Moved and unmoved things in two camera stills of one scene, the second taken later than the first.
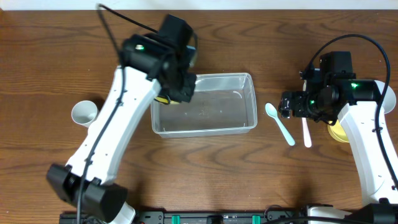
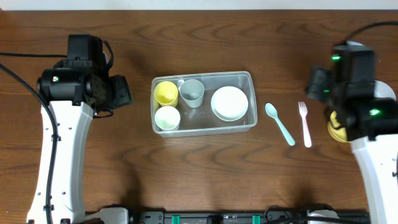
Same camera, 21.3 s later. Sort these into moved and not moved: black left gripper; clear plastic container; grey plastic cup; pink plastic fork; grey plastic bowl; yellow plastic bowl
Moved: black left gripper; grey plastic cup
Not moved: clear plastic container; yellow plastic bowl; pink plastic fork; grey plastic bowl
